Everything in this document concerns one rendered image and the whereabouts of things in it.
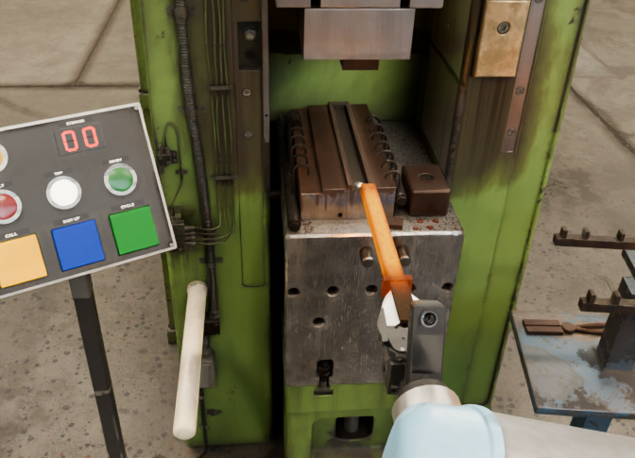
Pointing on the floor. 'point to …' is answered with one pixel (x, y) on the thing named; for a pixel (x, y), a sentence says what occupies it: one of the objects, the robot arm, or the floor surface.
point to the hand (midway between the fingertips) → (399, 292)
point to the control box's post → (97, 363)
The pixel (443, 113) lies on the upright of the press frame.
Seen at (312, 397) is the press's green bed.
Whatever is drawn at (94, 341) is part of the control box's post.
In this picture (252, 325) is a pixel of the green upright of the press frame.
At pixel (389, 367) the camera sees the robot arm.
